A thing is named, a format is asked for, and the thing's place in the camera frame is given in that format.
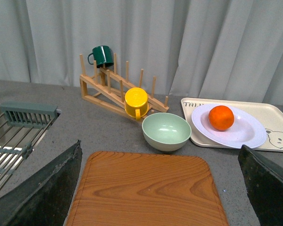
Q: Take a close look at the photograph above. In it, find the white ridged plate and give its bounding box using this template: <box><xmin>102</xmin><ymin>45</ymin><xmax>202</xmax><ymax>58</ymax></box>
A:
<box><xmin>191</xmin><ymin>104</ymin><xmax>267</xmax><ymax>148</ymax></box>

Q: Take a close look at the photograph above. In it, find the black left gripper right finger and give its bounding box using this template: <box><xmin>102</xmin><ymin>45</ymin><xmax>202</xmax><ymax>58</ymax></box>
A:
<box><xmin>238</xmin><ymin>145</ymin><xmax>283</xmax><ymax>226</ymax></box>

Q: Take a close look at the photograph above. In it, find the yellow mug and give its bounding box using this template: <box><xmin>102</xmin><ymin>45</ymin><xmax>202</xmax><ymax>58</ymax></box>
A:
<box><xmin>125</xmin><ymin>87</ymin><xmax>149</xmax><ymax>121</ymax></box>

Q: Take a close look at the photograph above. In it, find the beige bear tray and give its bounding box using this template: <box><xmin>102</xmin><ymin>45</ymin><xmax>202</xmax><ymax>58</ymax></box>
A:
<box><xmin>181</xmin><ymin>97</ymin><xmax>283</xmax><ymax>152</ymax></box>

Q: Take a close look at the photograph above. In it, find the wooden dish rack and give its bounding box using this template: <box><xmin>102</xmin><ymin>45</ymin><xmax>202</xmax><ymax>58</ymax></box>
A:
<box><xmin>79</xmin><ymin>53</ymin><xmax>170</xmax><ymax>121</ymax></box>

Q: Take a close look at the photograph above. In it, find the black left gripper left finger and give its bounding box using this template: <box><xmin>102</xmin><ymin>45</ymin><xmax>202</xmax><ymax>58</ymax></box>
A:
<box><xmin>0</xmin><ymin>141</ymin><xmax>82</xmax><ymax>226</ymax></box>

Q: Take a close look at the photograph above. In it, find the wooden cutting board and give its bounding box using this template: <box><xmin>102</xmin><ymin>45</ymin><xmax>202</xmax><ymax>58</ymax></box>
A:
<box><xmin>67</xmin><ymin>151</ymin><xmax>228</xmax><ymax>226</ymax></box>

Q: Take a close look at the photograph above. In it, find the orange mandarin fruit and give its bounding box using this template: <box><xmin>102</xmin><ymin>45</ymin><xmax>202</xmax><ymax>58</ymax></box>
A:
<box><xmin>208</xmin><ymin>105</ymin><xmax>234</xmax><ymax>131</ymax></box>

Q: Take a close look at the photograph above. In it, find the dark green mug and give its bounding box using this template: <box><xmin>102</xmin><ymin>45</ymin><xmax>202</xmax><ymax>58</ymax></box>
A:
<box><xmin>87</xmin><ymin>46</ymin><xmax>114</xmax><ymax>68</ymax></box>

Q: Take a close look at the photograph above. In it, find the metal sink drying rack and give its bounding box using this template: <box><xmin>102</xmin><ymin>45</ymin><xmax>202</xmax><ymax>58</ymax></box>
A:
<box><xmin>0</xmin><ymin>101</ymin><xmax>60</xmax><ymax>190</ymax></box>

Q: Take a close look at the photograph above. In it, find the light green bowl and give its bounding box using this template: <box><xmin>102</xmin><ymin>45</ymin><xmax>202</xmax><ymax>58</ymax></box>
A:
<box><xmin>142</xmin><ymin>113</ymin><xmax>191</xmax><ymax>152</ymax></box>

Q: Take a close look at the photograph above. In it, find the grey curtain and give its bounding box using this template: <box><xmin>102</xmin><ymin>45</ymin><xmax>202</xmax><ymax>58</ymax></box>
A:
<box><xmin>0</xmin><ymin>0</ymin><xmax>283</xmax><ymax>105</ymax></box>

